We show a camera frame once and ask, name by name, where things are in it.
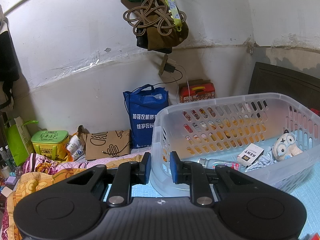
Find clear plastic bottle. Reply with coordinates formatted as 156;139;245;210
197;158;241;171

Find white Kent cigarette pack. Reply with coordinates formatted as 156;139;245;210
237;143;264;167

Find blue white cloth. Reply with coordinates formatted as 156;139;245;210
245;147;277;173

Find translucent plastic basket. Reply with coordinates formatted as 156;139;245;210
150;93;319;197

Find white plush toy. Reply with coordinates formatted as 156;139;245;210
271;129;303;161

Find brown paper bag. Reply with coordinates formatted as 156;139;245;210
78;126;131;160

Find white tubes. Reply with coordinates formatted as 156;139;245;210
66;135;84;161

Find blue non-woven bag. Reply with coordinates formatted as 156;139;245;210
123;84;169;148

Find green lidded yellow box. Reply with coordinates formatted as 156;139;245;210
31;131;69;160

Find red gift box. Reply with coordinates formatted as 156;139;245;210
178;79;215;103

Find orange floral blanket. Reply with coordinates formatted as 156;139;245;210
1;153;144;239

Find green paper bag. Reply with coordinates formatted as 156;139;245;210
4;116;39;166

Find blue foam mat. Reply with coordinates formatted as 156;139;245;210
102;129;320;239

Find brown hanging bag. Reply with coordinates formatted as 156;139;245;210
136;11;189;54

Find dark wooden headboard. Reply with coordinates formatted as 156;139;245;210
248;62;319;111

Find hanging dark clothes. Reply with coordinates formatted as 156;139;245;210
1;30;20;110

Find black charger with cable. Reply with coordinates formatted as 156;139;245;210
153;60;183;86

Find coiled tan rope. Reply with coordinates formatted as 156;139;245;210
122;0;188;37

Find yellow green lanyard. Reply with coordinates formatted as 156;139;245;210
158;0;183;32

